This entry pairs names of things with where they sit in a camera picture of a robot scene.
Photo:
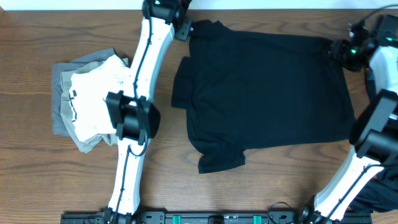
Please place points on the dark clothes pile right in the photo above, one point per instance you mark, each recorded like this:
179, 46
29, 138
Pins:
376, 193

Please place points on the black polo shirt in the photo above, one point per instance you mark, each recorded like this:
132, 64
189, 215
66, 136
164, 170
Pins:
248, 90

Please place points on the beige folded shirt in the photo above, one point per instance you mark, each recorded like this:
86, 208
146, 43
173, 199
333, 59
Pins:
66, 110

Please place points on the white folded shirt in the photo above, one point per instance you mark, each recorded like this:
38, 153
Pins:
88, 97

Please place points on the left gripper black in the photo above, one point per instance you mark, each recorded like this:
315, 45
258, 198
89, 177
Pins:
183, 33

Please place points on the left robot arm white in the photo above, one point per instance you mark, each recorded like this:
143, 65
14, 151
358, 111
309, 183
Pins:
131, 109

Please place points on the grey folded shirt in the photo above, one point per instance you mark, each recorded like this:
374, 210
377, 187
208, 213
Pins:
57, 68

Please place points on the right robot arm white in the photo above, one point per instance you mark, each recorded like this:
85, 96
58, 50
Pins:
330, 204

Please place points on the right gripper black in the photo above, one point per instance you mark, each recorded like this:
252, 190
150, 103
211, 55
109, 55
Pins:
340, 48

